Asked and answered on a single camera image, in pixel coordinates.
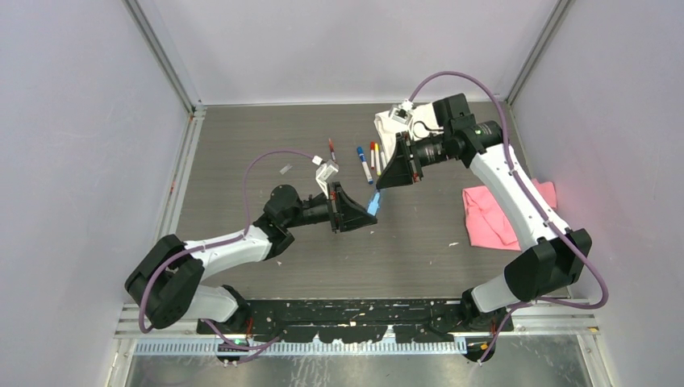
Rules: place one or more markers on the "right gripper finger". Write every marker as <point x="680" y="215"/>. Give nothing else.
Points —
<point x="397" y="173"/>
<point x="402" y="148"/>

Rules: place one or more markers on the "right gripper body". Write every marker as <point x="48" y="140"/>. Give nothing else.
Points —
<point x="427" y="151"/>

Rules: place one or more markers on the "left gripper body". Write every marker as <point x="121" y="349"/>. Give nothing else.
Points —
<point x="327" y="209"/>

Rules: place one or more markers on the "light blue highlighter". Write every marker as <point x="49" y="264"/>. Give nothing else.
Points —
<point x="374" y="204"/>

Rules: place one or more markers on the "white pen yellow end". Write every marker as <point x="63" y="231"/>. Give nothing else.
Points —
<point x="377" y="163"/>

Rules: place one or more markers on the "white blue marker pen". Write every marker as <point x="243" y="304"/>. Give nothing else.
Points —
<point x="367" y="172"/>

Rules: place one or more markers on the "clear pen cap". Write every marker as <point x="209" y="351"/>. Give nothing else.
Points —
<point x="285" y="169"/>

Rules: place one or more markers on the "orange brown gel pen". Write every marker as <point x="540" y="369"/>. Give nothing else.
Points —
<point x="332" y="150"/>

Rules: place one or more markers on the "white acrylic marker grey tip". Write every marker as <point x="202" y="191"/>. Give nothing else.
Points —
<point x="382" y="158"/>

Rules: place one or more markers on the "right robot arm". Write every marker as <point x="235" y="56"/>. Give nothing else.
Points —
<point x="548" y="260"/>

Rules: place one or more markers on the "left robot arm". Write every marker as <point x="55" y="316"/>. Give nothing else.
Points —
<point x="167" y="285"/>

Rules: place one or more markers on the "white folded cloth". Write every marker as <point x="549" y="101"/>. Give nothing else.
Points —
<point x="424" y="124"/>

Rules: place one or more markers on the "pink cloth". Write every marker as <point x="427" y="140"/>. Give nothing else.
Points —
<point x="486" y="224"/>

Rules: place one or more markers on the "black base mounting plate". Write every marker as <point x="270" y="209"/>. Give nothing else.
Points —
<point x="409" y="320"/>

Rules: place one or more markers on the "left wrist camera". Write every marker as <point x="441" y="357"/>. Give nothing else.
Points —
<point x="326" y="170"/>

